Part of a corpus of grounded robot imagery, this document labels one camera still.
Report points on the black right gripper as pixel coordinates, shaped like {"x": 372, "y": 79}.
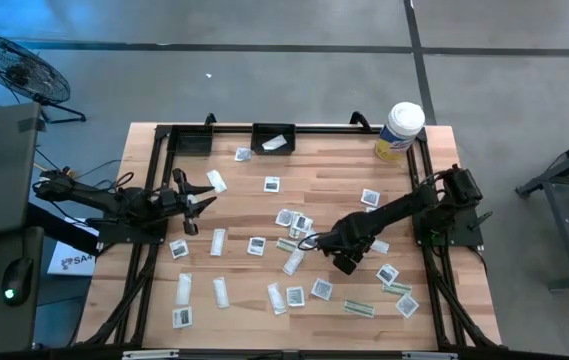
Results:
{"x": 344, "y": 247}

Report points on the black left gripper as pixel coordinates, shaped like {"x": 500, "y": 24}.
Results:
{"x": 186, "y": 210}

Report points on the square antiseptic towelette packet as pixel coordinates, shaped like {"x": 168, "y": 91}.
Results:
{"x": 295, "y": 296}
{"x": 243, "y": 154}
{"x": 387, "y": 274}
{"x": 271, "y": 184}
{"x": 182, "y": 317}
{"x": 407, "y": 305}
{"x": 370, "y": 197}
{"x": 302, "y": 223}
{"x": 179, "y": 248}
{"x": 192, "y": 199}
{"x": 256, "y": 245}
{"x": 284, "y": 217}
{"x": 309, "y": 240}
{"x": 370, "y": 209}
{"x": 321, "y": 288}

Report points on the long white bandage packet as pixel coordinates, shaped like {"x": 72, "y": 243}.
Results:
{"x": 216, "y": 181}
{"x": 183, "y": 288}
{"x": 293, "y": 234}
{"x": 218, "y": 242}
{"x": 221, "y": 292}
{"x": 380, "y": 246}
{"x": 293, "y": 261}
{"x": 276, "y": 298}
{"x": 274, "y": 143}

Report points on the black plastic mesh basket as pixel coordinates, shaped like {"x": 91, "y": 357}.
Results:
{"x": 259, "y": 131}
{"x": 191, "y": 142}

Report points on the green striped bandage strip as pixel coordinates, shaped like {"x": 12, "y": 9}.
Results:
{"x": 359, "y": 308}
{"x": 286, "y": 245}
{"x": 397, "y": 288}

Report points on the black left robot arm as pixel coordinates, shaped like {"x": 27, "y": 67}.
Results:
{"x": 109, "y": 200}

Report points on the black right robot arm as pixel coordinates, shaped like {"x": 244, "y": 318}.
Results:
{"x": 399, "y": 205}

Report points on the Lysol disinfecting wipes canister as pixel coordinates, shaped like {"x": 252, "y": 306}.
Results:
{"x": 399, "y": 135}

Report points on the white printed box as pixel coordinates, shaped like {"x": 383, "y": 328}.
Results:
{"x": 74, "y": 262}

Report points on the black support beam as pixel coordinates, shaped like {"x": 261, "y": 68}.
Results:
{"x": 59, "y": 227}

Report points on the black computer mouse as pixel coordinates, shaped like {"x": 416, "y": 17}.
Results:
{"x": 18, "y": 280}

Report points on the grey metal cart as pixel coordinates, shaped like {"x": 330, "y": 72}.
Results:
{"x": 559, "y": 210}

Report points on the black floor fan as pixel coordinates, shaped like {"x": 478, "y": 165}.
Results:
{"x": 19, "y": 70}

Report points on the black frame clamp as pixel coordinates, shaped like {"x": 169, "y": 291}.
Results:
{"x": 210, "y": 119}
{"x": 360, "y": 119}

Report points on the grey metal bracket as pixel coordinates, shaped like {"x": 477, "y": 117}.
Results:
{"x": 429, "y": 355}
{"x": 149, "y": 354}

